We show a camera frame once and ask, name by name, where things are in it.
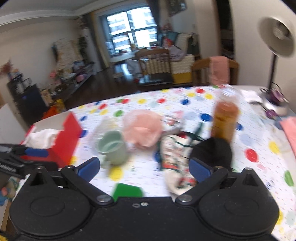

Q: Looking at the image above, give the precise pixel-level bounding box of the pink towel on chair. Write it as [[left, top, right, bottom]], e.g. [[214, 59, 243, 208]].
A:
[[209, 56, 230, 85]]

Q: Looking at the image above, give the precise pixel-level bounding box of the green sponge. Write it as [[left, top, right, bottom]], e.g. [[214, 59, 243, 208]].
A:
[[112, 183, 144, 201]]

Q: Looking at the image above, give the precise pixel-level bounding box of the wooden chair with towel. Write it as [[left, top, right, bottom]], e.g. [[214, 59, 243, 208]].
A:
[[191, 57, 239, 86]]

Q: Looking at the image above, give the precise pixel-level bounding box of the red cardboard box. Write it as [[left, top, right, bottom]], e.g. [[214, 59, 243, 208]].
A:
[[25, 111, 82, 168]]

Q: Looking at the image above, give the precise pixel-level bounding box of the dark wooden chair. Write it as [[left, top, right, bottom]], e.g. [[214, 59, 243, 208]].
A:
[[135, 48, 174, 87]]

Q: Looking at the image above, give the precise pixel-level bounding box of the white tissue cloth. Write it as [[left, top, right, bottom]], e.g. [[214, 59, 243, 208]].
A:
[[23, 128, 60, 149]]

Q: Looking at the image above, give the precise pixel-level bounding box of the christmas print drawstring bag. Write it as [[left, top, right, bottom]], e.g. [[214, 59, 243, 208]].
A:
[[159, 135, 200, 196]]

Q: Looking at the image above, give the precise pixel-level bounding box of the small wooden stool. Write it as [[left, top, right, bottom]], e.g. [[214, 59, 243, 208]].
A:
[[113, 72, 123, 78]]

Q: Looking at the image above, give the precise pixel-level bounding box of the tv cabinet with clutter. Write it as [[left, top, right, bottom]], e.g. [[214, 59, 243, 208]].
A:
[[50, 62, 94, 102]]

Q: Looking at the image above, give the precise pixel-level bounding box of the pink mesh bath sponge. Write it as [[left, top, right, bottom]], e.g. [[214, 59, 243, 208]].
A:
[[122, 109, 163, 148]]

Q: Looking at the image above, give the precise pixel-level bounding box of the orange juice bottle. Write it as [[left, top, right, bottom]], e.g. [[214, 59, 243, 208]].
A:
[[211, 87, 239, 144]]

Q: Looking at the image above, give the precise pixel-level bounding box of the balloon print tablecloth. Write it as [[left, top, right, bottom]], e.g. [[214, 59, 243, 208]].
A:
[[70, 86, 295, 240]]

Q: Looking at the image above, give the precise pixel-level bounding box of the sofa with blankets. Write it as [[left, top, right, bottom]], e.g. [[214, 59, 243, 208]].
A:
[[161, 31, 195, 85]]

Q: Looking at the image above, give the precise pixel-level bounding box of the light green mug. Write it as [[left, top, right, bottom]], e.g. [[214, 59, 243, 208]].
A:
[[95, 130, 128, 166]]

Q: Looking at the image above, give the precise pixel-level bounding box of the silver desk lamp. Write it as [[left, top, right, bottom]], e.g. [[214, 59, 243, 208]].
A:
[[258, 16, 295, 116]]

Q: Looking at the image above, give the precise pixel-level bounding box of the pink cloth on table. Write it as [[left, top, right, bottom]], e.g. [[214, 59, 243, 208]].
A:
[[280, 116, 296, 155]]

